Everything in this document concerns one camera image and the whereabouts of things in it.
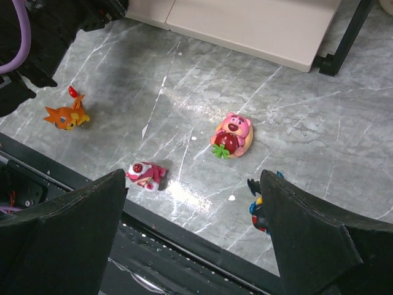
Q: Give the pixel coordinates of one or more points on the beige three-tier shelf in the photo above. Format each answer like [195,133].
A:
[288,33]

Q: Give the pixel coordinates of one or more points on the black dragon toy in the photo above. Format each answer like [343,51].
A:
[256,210]

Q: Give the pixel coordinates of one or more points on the cream pump bottle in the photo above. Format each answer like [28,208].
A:
[387,6]

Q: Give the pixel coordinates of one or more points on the orange fox toy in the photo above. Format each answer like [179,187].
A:
[66,118]

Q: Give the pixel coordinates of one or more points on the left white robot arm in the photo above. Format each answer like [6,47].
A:
[35,36]

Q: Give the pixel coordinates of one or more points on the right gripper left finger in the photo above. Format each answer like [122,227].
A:
[61,246]

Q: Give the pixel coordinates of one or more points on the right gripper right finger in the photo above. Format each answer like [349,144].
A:
[321,248]

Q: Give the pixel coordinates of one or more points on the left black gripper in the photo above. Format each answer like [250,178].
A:
[90,15]

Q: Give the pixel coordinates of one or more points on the pink strawberry tart toy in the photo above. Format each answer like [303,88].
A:
[233,137]

